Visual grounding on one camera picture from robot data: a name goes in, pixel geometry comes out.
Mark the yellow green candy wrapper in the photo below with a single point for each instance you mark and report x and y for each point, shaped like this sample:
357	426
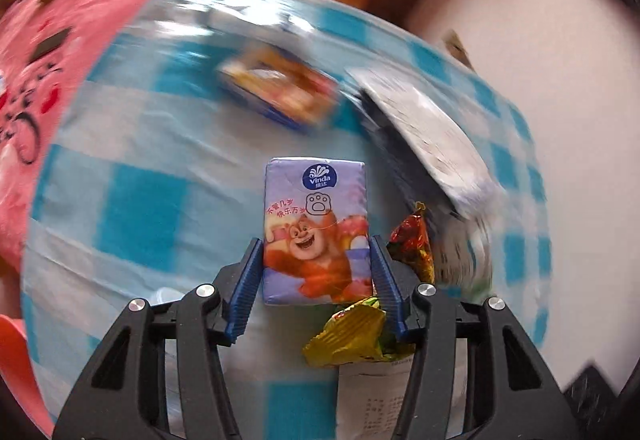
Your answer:
350	335

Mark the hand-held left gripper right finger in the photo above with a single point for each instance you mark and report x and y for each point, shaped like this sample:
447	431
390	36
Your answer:
387	290

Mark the white green printed bag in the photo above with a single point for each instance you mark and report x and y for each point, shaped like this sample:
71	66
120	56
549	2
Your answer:
460	255

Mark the orange blue snack packet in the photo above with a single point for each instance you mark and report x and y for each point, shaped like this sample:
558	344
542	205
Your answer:
280	84

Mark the white blue plastic bag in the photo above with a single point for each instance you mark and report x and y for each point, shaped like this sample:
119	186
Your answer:
250	19

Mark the dark blue silver bag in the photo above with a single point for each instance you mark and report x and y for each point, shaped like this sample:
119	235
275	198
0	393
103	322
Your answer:
425	129

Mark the white printed paper slip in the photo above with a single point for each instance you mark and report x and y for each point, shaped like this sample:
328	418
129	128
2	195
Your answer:
370	400

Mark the black phone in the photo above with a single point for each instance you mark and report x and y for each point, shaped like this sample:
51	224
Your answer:
50	44

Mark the pink printed bed blanket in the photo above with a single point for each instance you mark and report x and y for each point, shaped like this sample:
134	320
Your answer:
30	129

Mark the blue white checked tablecloth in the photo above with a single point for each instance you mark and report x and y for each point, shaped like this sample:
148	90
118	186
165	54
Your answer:
150	159

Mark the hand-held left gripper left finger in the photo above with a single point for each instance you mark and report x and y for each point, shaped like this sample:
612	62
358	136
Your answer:
245	290

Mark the red candy wrapper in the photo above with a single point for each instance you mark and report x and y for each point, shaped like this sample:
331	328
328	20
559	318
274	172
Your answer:
412	240

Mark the purple cartoon tissue pack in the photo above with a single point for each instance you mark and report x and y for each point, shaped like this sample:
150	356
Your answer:
315	220

